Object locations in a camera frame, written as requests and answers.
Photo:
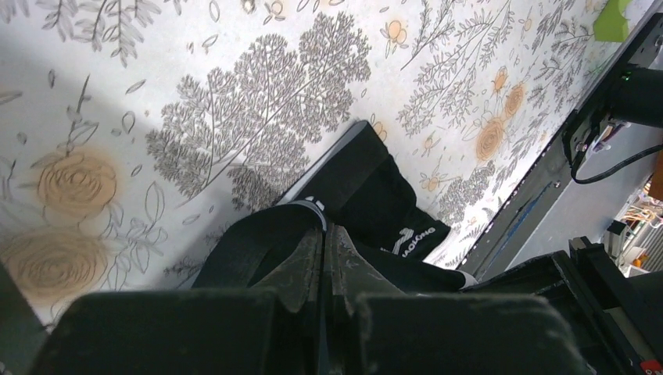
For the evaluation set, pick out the floral patterned table mat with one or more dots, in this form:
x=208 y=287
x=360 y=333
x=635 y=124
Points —
x=133 y=133

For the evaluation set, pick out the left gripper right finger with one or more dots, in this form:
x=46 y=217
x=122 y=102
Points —
x=380 y=329

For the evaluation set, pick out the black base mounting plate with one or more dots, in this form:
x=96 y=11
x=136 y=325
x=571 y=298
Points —
x=586 y=173

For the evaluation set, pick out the black white-trimmed boxer briefs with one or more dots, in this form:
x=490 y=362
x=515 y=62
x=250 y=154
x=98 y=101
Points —
x=355 y=185

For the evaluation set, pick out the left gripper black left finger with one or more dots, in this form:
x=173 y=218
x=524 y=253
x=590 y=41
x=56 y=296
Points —
x=265 y=329

